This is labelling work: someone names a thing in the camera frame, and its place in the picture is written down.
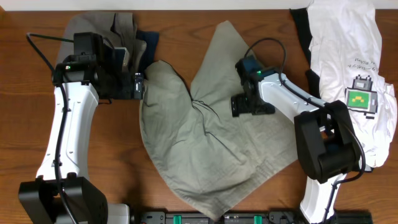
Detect khaki green shorts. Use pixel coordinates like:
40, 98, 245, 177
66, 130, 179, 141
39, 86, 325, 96
139, 21, 297, 220

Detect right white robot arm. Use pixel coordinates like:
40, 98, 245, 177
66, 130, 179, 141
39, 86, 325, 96
231, 70, 372, 223

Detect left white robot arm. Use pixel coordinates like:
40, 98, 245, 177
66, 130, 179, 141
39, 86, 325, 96
18, 62, 144, 223

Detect folded grey garment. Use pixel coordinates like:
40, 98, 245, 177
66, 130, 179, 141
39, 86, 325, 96
63, 11, 147, 72

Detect folded navy garment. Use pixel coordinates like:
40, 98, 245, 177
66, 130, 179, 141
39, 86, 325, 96
137, 30, 159, 73

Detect black garment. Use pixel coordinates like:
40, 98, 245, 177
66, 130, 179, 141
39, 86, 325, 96
289, 8, 320, 98

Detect white printed t-shirt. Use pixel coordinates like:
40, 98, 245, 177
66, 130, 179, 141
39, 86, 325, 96
307, 0, 397, 167

